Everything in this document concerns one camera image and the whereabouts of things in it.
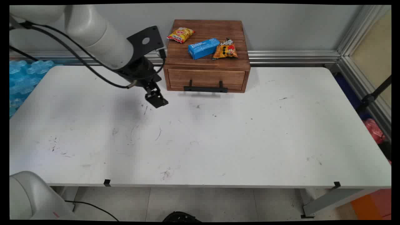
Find orange box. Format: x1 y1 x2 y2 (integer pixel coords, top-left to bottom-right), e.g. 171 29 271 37
350 189 392 220

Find orange snack bag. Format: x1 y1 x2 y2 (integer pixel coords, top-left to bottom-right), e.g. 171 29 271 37
212 38 238 60

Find dark wooden drawer cabinet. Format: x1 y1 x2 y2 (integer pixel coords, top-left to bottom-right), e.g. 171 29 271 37
163 19 251 93

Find black camera USB cable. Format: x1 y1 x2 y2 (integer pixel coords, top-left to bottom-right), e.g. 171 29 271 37
137 47 168 80

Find black round floor object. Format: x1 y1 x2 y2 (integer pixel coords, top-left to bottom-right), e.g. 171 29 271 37
162 211 202 223

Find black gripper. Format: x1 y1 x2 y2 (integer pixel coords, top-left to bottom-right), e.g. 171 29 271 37
120 58 169 109

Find yellow red snack bag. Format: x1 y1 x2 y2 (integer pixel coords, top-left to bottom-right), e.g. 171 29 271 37
167 27 196 44

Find grey table leg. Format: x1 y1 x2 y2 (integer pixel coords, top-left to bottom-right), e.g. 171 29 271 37
301 187 385 218

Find light wooden drawer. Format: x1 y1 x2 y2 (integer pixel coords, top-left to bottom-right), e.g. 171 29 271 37
168 69 247 93

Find beige wall panel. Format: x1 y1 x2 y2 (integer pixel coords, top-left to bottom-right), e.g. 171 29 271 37
350 9 392 107

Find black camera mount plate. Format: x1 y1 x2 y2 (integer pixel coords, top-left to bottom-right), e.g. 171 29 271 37
127 26 166 60

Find upright aluminium frame profile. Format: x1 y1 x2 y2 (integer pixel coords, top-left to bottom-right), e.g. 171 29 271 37
335 5 392 138

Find black floor cable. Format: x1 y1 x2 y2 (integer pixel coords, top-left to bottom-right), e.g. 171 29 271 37
64 200 120 222

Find horizontal aluminium frame rail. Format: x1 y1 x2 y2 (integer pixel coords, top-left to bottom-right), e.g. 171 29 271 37
9 50 342 67

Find black cable with metal plug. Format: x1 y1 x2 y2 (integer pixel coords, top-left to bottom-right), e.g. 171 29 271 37
9 21 138 90

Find pink plastic bag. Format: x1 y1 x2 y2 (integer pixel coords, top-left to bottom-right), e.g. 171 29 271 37
363 118 387 144

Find blue cardboard box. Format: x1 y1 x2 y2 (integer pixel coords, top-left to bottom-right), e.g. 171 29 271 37
188 38 220 60

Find dark blue crate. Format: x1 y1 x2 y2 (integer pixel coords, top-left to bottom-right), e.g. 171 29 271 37
334 73 371 121

